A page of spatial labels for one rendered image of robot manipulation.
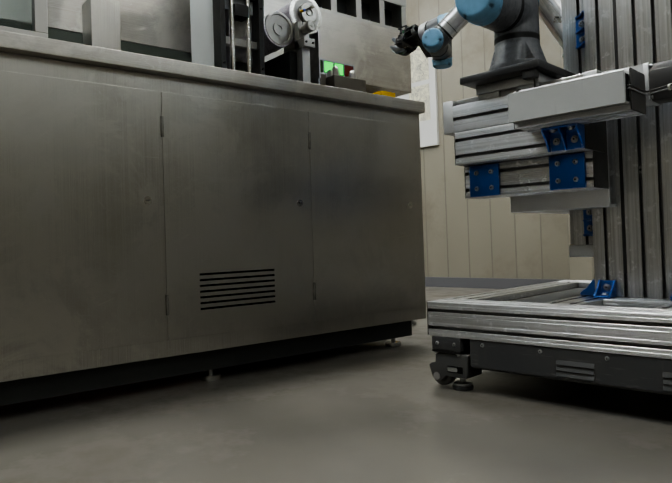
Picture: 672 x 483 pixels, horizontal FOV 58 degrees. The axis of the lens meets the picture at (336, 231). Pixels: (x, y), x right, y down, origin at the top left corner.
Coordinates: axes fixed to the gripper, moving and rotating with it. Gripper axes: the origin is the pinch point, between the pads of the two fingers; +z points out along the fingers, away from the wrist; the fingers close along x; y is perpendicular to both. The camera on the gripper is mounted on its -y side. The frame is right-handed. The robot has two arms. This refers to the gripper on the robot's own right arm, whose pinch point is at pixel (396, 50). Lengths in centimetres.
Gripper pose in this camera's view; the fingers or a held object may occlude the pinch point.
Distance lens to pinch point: 267.9
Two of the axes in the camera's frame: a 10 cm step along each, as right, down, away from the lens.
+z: -5.4, 0.3, 8.4
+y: -8.1, -2.9, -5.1
